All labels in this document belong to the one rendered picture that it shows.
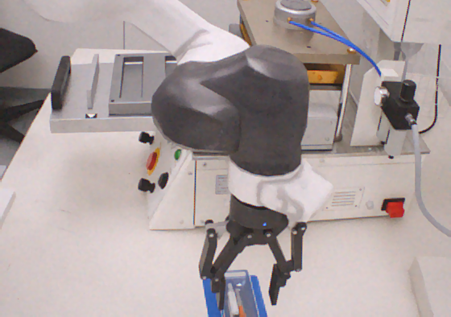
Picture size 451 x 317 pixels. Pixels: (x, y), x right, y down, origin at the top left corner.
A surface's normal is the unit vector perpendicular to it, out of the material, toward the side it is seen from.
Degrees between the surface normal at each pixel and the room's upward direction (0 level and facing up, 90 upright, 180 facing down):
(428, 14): 90
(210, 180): 90
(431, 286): 0
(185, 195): 90
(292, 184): 16
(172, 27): 90
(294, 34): 0
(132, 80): 0
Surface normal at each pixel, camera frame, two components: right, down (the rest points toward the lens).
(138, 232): 0.06, -0.82
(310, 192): 0.26, -0.66
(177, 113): -0.30, 0.52
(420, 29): 0.11, 0.58
